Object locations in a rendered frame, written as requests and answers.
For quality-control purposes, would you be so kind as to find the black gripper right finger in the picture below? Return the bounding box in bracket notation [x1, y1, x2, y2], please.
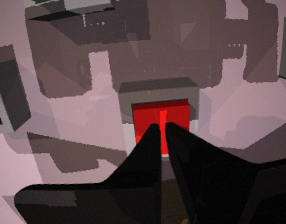
[166, 123, 286, 224]

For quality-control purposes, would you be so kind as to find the red button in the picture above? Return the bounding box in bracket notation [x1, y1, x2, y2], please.
[118, 77, 200, 156]

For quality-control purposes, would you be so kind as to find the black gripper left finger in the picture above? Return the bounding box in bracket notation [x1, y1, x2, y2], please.
[14, 124, 163, 224]

